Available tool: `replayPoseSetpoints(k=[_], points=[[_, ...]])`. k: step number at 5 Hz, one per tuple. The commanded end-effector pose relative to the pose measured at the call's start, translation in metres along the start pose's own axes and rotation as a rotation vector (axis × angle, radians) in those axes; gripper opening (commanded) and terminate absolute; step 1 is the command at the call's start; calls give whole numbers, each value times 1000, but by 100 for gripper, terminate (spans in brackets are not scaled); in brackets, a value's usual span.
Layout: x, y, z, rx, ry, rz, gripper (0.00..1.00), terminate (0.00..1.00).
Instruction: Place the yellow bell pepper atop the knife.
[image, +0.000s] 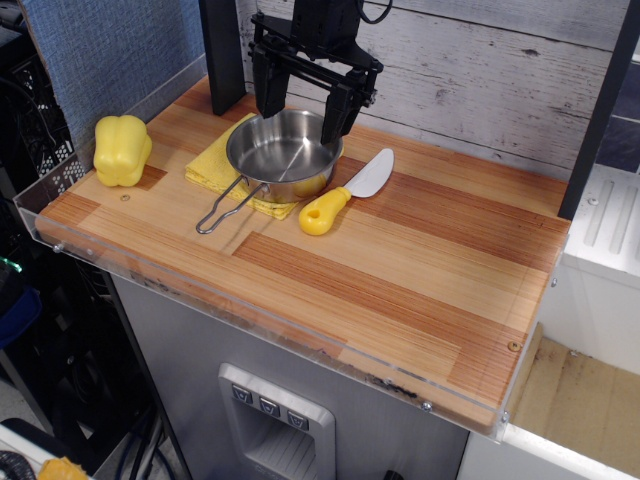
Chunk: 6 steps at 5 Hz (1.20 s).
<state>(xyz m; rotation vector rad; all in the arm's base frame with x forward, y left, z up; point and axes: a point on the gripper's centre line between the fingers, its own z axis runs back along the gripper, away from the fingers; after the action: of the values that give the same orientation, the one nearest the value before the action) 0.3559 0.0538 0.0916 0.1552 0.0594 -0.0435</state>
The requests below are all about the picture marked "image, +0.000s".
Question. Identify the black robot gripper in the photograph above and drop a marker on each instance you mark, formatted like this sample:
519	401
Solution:
318	45

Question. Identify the yellow plastic bell pepper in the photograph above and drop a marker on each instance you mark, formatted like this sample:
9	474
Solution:
122	148

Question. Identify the yellow folded cloth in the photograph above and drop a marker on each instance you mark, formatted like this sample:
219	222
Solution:
211	169

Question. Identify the blue fabric panel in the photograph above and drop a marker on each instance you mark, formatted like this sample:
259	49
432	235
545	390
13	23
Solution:
115	57

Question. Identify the clear acrylic table guard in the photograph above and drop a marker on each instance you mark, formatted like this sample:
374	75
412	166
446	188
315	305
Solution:
426	291

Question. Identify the silver toy fridge cabinet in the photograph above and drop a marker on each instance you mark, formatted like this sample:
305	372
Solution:
244	407

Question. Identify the white toy sink unit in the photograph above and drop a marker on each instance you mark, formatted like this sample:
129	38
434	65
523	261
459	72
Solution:
574	409

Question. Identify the yellow object bottom left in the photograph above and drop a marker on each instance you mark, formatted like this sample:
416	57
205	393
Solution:
61	469

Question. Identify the stainless steel pot with handle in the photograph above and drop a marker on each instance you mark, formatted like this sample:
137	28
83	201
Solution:
277	160

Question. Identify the black vertical post left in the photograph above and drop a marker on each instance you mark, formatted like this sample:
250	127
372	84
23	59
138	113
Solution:
223	53

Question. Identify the black vertical post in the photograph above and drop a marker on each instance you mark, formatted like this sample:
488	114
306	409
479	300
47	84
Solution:
613	81
223	53

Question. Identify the toy knife with yellow handle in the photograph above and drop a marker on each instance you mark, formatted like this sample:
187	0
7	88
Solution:
318	216

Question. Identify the black vertical post right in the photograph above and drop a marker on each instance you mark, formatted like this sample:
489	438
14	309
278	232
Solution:
613	81

